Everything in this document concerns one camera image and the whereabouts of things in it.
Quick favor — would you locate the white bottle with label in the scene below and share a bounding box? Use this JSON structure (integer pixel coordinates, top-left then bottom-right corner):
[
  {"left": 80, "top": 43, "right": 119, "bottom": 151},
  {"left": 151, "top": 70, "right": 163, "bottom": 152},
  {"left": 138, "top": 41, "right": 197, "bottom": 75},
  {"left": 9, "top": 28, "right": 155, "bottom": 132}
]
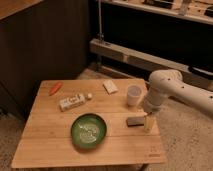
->
[{"left": 59, "top": 93, "right": 93, "bottom": 112}]

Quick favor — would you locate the orange carrot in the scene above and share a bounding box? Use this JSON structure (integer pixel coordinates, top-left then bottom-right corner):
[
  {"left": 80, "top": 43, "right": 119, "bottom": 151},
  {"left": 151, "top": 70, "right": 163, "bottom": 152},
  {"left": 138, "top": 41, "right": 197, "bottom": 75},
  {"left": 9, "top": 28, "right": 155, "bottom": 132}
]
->
[{"left": 49, "top": 82, "right": 63, "bottom": 96}]

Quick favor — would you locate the green bowl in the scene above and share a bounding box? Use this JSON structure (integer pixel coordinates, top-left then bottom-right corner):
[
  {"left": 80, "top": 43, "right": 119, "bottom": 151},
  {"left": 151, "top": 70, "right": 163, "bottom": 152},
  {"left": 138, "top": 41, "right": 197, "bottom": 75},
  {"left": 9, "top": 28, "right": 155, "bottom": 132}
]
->
[{"left": 70, "top": 113, "right": 107, "bottom": 149}]

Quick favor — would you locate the white sponge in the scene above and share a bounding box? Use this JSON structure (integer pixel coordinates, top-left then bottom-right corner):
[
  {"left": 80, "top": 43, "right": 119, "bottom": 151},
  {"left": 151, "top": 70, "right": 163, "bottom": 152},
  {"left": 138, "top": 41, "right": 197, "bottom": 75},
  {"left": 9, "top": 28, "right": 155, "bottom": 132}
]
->
[{"left": 103, "top": 80, "right": 118, "bottom": 94}]

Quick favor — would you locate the wooden folding table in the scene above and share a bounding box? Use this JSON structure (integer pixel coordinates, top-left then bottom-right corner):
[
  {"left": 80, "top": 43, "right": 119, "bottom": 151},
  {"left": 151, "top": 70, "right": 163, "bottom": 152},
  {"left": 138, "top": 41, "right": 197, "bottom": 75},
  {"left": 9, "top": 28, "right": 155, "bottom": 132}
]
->
[{"left": 12, "top": 79, "right": 166, "bottom": 169}]

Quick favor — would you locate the dark wooden cabinet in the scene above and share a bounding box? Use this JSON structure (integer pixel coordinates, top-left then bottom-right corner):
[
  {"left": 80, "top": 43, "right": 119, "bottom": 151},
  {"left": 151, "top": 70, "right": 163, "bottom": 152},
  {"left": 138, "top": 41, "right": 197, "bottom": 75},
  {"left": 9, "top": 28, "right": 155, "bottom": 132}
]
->
[{"left": 0, "top": 0, "right": 90, "bottom": 118}]

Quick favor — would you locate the dark grey sponge block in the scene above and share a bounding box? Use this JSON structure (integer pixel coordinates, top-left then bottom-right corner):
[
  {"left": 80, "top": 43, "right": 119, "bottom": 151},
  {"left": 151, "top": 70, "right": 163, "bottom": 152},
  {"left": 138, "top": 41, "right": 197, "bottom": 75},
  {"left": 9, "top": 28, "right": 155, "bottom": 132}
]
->
[{"left": 126, "top": 117, "right": 144, "bottom": 127}]

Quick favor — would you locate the white ceramic cup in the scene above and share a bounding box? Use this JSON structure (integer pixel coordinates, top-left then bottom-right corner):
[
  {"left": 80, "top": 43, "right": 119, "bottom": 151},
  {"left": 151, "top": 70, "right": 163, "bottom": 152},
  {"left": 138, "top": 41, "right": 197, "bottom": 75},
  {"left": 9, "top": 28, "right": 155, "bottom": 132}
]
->
[{"left": 127, "top": 85, "right": 142, "bottom": 106}]

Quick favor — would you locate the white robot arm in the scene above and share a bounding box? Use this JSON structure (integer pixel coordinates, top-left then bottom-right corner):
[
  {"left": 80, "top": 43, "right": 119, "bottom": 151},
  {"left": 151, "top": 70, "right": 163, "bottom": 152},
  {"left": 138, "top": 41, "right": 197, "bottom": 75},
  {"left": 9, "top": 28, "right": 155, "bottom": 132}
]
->
[{"left": 142, "top": 69, "right": 213, "bottom": 132}]

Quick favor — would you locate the metal pole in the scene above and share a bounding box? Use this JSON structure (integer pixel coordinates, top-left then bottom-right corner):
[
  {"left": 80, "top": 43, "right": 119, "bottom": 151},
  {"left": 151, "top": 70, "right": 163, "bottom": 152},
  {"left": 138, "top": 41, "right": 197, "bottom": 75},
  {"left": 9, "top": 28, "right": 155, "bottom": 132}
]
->
[{"left": 97, "top": 0, "right": 104, "bottom": 71}]

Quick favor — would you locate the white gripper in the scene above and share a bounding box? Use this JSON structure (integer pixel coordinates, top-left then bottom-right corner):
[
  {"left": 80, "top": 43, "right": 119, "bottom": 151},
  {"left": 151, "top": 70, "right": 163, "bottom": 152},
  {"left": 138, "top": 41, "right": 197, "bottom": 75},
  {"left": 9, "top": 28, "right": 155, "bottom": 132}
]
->
[{"left": 142, "top": 95, "right": 163, "bottom": 132}]

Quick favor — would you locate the wooden shelf unit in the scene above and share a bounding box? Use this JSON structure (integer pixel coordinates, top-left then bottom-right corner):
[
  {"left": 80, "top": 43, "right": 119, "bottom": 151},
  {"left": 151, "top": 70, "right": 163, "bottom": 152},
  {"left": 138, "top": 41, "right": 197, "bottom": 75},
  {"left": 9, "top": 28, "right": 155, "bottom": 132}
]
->
[{"left": 89, "top": 0, "right": 213, "bottom": 91}]

